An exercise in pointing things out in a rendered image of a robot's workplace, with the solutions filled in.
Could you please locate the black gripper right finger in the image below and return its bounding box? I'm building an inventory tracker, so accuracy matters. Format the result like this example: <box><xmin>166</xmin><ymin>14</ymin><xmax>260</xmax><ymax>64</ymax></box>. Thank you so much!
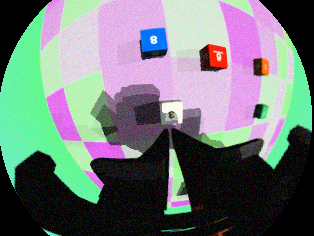
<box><xmin>170</xmin><ymin>129</ymin><xmax>265</xmax><ymax>207</ymax></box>

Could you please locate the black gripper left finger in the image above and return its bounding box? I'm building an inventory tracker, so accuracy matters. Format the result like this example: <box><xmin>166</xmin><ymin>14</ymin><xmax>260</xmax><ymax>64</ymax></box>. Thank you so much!
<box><xmin>90</xmin><ymin>129</ymin><xmax>170</xmax><ymax>210</ymax></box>

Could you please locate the blue block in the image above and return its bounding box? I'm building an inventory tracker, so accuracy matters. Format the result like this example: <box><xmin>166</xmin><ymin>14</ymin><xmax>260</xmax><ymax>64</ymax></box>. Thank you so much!
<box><xmin>140</xmin><ymin>28</ymin><xmax>168</xmax><ymax>57</ymax></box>

